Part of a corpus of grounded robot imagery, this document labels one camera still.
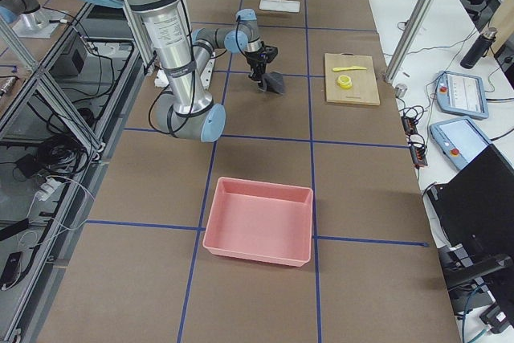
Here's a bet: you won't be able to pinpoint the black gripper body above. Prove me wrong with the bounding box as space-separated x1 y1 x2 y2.
244 42 279 82

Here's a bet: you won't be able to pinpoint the grey wiping cloth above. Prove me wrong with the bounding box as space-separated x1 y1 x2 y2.
258 71 285 95

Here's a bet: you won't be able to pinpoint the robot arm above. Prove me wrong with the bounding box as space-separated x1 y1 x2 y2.
83 0 285 142

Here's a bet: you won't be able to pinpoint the black water bottle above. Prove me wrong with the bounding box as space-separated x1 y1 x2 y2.
460 27 498 69

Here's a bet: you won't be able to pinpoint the white rectangular tray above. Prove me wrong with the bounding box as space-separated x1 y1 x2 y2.
259 0 300 14

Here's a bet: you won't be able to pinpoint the yellow lemon slices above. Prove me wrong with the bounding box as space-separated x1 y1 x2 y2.
337 74 353 90

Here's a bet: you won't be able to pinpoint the bamboo cutting board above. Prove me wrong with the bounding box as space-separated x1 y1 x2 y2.
324 53 380 106

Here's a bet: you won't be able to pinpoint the yellow plastic knife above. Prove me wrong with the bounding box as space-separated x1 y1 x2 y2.
332 65 368 72

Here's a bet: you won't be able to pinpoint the pink plastic bin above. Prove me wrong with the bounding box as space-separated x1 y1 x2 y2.
202 177 313 267

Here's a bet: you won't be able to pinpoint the black power strip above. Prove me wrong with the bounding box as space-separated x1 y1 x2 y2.
401 116 428 169

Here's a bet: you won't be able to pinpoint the upper teach pendant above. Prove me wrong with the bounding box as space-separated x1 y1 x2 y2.
435 71 489 120

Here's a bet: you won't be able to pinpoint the teach pendant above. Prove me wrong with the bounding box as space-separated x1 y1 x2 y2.
435 71 489 120
429 116 492 170

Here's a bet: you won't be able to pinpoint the lower teach pendant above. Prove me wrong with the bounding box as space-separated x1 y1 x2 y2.
429 116 492 170

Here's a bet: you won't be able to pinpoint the black laptop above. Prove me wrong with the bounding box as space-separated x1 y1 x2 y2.
428 145 513 256

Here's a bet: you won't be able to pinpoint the black smartphone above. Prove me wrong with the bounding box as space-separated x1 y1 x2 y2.
1 251 23 291

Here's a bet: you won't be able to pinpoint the aluminium frame post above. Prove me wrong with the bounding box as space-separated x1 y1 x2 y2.
384 0 434 83

